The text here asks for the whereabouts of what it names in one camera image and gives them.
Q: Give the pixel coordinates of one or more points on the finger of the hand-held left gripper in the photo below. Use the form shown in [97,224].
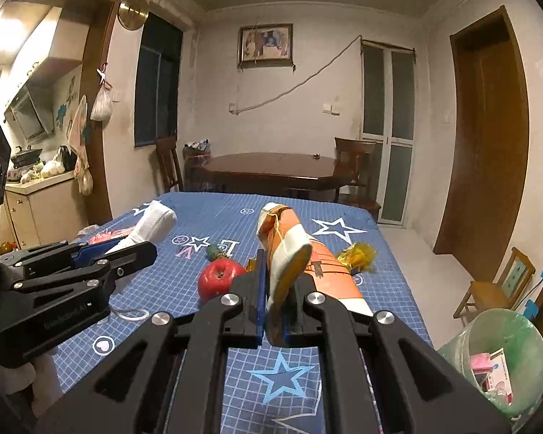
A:
[131,255]
[45,255]

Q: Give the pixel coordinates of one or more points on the dark window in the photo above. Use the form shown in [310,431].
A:
[156,86]

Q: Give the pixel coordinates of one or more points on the round gold wall clock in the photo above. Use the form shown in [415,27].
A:
[133,11]

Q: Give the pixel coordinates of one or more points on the framed wall picture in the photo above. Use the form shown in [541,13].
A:
[265,45]

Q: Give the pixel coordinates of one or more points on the small green wrapper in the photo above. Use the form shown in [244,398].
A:
[213,252]

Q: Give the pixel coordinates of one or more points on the pink plastic wrapper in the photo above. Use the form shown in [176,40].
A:
[106,236]

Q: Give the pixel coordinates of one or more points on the beige kitchen base cabinet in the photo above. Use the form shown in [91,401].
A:
[40,212]

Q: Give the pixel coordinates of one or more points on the white bag on counter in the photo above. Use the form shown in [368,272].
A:
[53,169]

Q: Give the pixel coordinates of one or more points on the bin with green plastic liner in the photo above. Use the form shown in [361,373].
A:
[525,339]

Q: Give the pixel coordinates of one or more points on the black wok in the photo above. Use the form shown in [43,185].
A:
[27,156]

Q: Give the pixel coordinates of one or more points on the hanging pink cloth bags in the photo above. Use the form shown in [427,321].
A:
[80,149]

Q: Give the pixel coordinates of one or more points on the blue star-print tablecloth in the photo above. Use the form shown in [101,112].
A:
[199,217]

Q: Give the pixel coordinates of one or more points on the small amber wrapper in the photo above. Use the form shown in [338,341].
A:
[252,266]

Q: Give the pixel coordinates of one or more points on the red apple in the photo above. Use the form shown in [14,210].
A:
[217,280]

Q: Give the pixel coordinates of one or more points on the steel range hood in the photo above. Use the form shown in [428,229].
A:
[29,115]

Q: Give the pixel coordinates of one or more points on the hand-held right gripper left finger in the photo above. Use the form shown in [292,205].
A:
[259,298]

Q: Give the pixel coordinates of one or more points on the orange and white paper bag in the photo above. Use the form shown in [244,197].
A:
[330,275]

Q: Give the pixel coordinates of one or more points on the dark wooden dining chair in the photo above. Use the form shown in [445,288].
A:
[355,158]
[167,162]

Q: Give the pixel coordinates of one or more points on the white glass double door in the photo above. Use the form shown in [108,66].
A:
[387,135]

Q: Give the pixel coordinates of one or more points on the clear bag of items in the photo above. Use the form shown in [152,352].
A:
[197,162]

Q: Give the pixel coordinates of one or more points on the black bag on counter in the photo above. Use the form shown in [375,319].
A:
[67,157]

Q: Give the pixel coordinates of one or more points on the hanging white plastic bag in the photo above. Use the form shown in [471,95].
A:
[102,107]

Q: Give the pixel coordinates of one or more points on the dark wooden dining table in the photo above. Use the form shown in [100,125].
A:
[271,165]

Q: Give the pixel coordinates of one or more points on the brown wooden door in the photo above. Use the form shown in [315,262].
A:
[484,144]

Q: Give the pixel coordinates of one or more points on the white wall switch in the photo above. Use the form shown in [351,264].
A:
[331,109]

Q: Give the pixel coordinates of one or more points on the yellow plastic wrapper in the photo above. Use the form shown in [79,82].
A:
[357,257]

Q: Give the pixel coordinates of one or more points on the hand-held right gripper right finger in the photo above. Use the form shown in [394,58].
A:
[295,325]

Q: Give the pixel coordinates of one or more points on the small pink packet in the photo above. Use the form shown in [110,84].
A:
[479,363]

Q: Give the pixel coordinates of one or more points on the kitchen wall cabinet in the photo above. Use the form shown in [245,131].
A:
[54,45]

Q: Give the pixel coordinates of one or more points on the small wooden chair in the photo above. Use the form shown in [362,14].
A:
[491,291]

